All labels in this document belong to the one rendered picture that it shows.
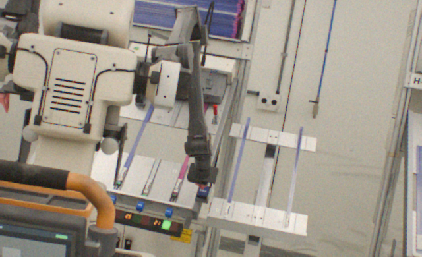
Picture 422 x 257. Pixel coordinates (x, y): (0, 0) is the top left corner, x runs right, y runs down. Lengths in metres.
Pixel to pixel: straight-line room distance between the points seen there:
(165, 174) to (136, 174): 0.11
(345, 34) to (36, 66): 2.91
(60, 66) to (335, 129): 2.86
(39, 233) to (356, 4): 3.32
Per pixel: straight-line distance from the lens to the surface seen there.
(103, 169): 2.21
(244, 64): 2.52
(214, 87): 2.38
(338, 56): 3.95
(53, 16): 1.38
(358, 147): 3.97
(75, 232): 0.93
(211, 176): 1.97
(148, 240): 2.47
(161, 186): 2.14
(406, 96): 2.53
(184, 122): 2.33
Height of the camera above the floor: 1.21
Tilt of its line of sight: 4 degrees down
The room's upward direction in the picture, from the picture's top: 10 degrees clockwise
